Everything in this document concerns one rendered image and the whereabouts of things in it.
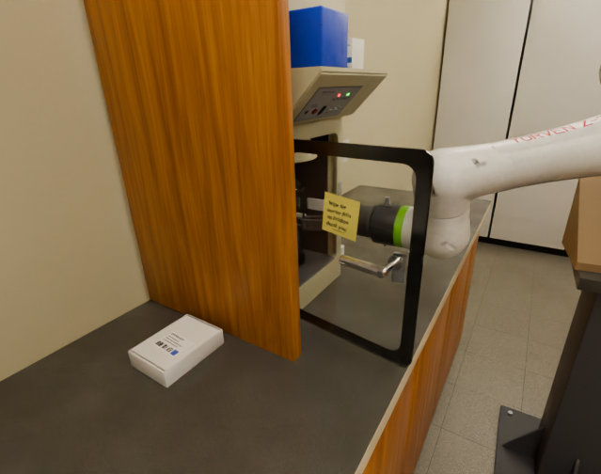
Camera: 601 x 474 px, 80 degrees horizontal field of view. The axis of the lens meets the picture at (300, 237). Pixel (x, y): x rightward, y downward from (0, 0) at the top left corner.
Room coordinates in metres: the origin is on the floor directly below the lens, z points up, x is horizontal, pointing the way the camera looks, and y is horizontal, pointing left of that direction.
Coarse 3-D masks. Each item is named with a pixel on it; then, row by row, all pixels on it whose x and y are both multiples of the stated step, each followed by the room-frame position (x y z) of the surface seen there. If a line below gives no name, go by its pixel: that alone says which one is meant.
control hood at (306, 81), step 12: (300, 72) 0.68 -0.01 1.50; (312, 72) 0.66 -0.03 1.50; (324, 72) 0.67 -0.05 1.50; (336, 72) 0.70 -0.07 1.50; (348, 72) 0.74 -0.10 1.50; (360, 72) 0.79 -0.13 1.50; (372, 72) 0.84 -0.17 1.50; (384, 72) 0.90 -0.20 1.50; (300, 84) 0.68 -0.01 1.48; (312, 84) 0.67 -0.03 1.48; (324, 84) 0.70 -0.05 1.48; (336, 84) 0.74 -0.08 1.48; (348, 84) 0.78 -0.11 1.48; (360, 84) 0.83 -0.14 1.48; (372, 84) 0.89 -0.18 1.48; (300, 96) 0.68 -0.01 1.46; (360, 96) 0.90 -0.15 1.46; (300, 108) 0.70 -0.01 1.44; (348, 108) 0.91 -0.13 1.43; (312, 120) 0.80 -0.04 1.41
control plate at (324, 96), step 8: (320, 88) 0.70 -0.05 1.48; (328, 88) 0.73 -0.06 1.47; (336, 88) 0.75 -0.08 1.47; (344, 88) 0.78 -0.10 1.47; (352, 88) 0.82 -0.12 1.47; (360, 88) 0.85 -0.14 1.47; (312, 96) 0.70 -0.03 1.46; (320, 96) 0.72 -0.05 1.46; (328, 96) 0.75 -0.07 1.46; (336, 96) 0.78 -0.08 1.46; (344, 96) 0.82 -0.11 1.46; (352, 96) 0.85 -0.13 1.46; (312, 104) 0.73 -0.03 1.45; (320, 104) 0.76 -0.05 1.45; (328, 104) 0.79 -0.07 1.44; (336, 104) 0.82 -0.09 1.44; (344, 104) 0.86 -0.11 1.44; (304, 112) 0.73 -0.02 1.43; (328, 112) 0.82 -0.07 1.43; (336, 112) 0.86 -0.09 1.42; (296, 120) 0.73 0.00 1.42
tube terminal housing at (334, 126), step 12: (300, 0) 0.82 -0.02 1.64; (312, 0) 0.86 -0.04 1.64; (324, 0) 0.90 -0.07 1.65; (336, 0) 0.94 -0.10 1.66; (324, 120) 0.90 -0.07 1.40; (336, 120) 0.95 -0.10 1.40; (300, 132) 0.81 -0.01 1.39; (312, 132) 0.85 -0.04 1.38; (324, 132) 0.90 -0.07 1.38; (336, 132) 0.95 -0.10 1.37
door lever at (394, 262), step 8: (344, 256) 0.56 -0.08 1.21; (392, 256) 0.54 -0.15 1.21; (344, 264) 0.55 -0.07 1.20; (352, 264) 0.54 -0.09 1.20; (360, 264) 0.53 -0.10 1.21; (368, 264) 0.52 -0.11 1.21; (376, 264) 0.52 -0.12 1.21; (392, 264) 0.52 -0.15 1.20; (400, 264) 0.53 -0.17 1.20; (368, 272) 0.52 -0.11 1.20; (376, 272) 0.51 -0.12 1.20; (384, 272) 0.50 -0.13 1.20
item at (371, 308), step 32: (320, 160) 0.64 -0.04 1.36; (352, 160) 0.60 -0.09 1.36; (384, 160) 0.56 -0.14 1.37; (416, 160) 0.53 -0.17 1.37; (320, 192) 0.64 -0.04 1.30; (352, 192) 0.60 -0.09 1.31; (384, 192) 0.56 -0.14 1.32; (416, 192) 0.52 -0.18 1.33; (320, 224) 0.64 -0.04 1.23; (384, 224) 0.56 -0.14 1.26; (416, 224) 0.52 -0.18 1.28; (320, 256) 0.64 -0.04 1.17; (352, 256) 0.60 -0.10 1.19; (384, 256) 0.55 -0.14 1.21; (416, 256) 0.52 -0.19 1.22; (320, 288) 0.65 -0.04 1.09; (352, 288) 0.59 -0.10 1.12; (384, 288) 0.55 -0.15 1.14; (416, 288) 0.51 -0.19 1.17; (320, 320) 0.65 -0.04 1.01; (352, 320) 0.59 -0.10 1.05; (384, 320) 0.55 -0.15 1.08; (416, 320) 0.51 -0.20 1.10; (384, 352) 0.54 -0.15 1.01
